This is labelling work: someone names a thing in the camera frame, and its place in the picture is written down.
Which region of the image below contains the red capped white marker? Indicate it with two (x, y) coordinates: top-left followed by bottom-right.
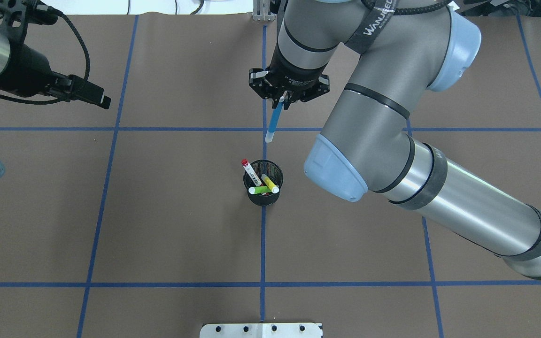
(242, 158), (264, 187)

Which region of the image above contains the green highlighter pen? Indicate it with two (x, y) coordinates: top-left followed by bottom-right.
(247, 186), (272, 195)

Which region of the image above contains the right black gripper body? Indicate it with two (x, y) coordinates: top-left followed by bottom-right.
(248, 47), (330, 103)

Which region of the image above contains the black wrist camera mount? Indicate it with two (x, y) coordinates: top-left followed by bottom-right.
(0, 0), (63, 33)

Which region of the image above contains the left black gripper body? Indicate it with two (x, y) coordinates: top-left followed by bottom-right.
(0, 45), (88, 102)

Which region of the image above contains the black mesh pen holder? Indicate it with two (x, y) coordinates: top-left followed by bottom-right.
(243, 160), (284, 206)

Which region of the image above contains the yellow highlighter pen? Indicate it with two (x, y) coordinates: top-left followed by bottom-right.
(261, 174), (280, 194)

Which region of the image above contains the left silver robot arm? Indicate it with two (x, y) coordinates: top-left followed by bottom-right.
(0, 30), (111, 109)

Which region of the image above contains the aluminium frame post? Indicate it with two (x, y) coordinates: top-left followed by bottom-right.
(252, 0), (277, 22)

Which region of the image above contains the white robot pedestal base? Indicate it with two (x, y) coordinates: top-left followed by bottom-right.
(199, 323), (324, 338)

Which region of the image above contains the blue highlighter pen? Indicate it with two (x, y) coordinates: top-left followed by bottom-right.
(264, 94), (287, 144)

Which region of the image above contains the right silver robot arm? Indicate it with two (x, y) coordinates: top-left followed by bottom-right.
(249, 0), (541, 281)

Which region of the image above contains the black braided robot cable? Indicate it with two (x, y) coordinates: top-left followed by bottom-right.
(0, 12), (91, 105)

